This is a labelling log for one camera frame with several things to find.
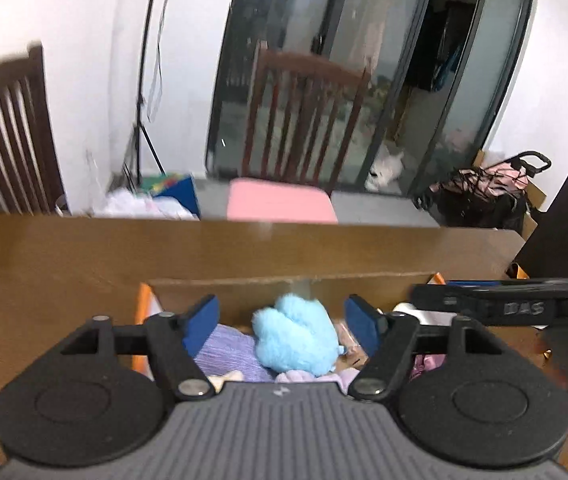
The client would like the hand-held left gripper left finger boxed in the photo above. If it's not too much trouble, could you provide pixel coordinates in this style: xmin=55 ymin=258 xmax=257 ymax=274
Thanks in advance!
xmin=59 ymin=294 xmax=221 ymax=402

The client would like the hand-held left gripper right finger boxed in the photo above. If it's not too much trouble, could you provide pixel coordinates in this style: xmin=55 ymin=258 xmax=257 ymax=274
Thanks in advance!
xmin=344 ymin=294 xmax=507 ymax=402

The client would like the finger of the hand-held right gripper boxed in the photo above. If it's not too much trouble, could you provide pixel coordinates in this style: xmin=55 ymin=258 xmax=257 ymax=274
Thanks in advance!
xmin=410 ymin=283 xmax=471 ymax=314

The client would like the white tape roll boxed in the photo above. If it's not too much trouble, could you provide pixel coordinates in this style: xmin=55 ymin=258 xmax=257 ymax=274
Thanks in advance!
xmin=393 ymin=302 xmax=446 ymax=327

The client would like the lavender knit towel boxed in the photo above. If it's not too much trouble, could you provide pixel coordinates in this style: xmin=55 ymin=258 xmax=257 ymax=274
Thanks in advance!
xmin=191 ymin=324 xmax=276 ymax=384

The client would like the red orange cardboard box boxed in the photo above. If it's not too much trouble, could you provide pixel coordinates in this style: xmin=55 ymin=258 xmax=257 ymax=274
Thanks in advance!
xmin=131 ymin=272 xmax=448 ymax=397

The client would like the yellow plush toy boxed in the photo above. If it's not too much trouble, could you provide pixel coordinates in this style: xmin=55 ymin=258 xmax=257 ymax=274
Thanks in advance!
xmin=209 ymin=370 xmax=245 ymax=394

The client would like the purple satin scrunchie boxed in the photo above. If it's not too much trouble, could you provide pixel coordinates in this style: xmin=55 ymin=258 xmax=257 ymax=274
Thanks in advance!
xmin=409 ymin=354 xmax=448 ymax=382

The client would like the light blue plush toy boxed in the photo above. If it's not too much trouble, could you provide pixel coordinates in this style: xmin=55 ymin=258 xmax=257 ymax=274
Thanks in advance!
xmin=251 ymin=294 xmax=347 ymax=376

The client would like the lavender fluffy headband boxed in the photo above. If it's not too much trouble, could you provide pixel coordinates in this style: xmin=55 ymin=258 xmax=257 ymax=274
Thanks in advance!
xmin=276 ymin=367 xmax=363 ymax=397

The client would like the black pink stroller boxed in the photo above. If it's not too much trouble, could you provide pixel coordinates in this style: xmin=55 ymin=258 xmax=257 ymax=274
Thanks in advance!
xmin=412 ymin=151 xmax=553 ymax=234

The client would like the blue colourful box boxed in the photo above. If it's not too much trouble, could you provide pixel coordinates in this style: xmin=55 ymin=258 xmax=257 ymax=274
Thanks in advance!
xmin=146 ymin=172 xmax=201 ymax=219

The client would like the white plastic bag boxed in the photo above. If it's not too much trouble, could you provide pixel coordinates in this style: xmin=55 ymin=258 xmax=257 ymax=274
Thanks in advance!
xmin=101 ymin=189 xmax=198 ymax=221

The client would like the white fluffy object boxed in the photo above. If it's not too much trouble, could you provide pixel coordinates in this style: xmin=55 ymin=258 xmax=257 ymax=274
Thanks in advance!
xmin=365 ymin=147 xmax=406 ymax=192

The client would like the pink seat cushion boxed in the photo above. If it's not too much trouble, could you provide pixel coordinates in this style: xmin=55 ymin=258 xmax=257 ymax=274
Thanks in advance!
xmin=226 ymin=179 xmax=339 ymax=225

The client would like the dark wooden chair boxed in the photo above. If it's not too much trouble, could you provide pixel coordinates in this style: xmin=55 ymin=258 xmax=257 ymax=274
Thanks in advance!
xmin=241 ymin=49 xmax=372 ymax=196
xmin=0 ymin=44 xmax=68 ymax=216

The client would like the sliding glass door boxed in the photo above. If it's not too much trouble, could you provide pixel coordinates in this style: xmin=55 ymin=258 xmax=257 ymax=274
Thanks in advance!
xmin=205 ymin=0 xmax=538 ymax=197

